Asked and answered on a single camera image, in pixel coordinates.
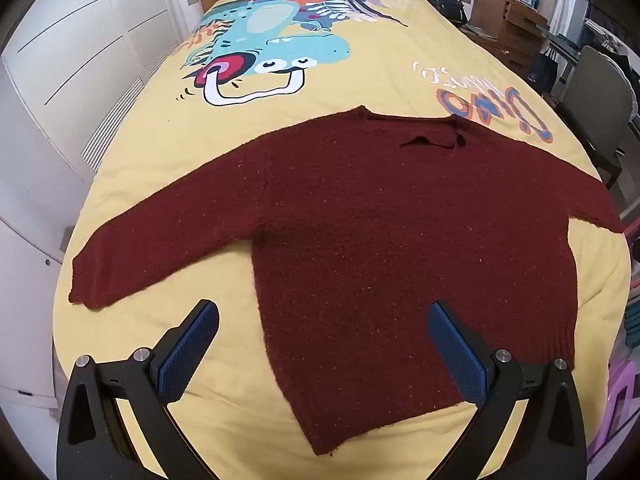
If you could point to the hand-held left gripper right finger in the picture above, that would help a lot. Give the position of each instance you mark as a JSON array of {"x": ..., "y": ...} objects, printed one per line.
[{"x": 462, "y": 355}]

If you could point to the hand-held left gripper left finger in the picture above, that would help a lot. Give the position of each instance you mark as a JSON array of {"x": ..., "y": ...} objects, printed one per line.
[{"x": 182, "y": 355}]

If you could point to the maroon knit sweater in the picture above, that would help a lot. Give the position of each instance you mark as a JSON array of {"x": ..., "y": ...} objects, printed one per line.
[{"x": 375, "y": 235}]

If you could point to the purple plastic stool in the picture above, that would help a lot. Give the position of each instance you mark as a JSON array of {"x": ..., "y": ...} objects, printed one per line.
[{"x": 622, "y": 385}]

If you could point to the white slatted panel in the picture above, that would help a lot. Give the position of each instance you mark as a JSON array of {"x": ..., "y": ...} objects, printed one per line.
[{"x": 120, "y": 120}]

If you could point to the yellow printed blanket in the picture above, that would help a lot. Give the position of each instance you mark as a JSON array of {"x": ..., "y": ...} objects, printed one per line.
[{"x": 375, "y": 80}]

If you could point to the grey chair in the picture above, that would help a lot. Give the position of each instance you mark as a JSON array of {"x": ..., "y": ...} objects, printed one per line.
[{"x": 595, "y": 95}]

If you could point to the dark tote bag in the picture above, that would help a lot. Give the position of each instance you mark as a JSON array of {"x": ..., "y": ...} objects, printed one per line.
[{"x": 542, "y": 72}]

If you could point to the wooden drawer cabinet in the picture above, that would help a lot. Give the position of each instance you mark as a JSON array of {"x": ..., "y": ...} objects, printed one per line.
[{"x": 510, "y": 22}]

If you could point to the white wardrobe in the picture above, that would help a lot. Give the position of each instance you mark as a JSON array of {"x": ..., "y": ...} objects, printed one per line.
[{"x": 75, "y": 25}]

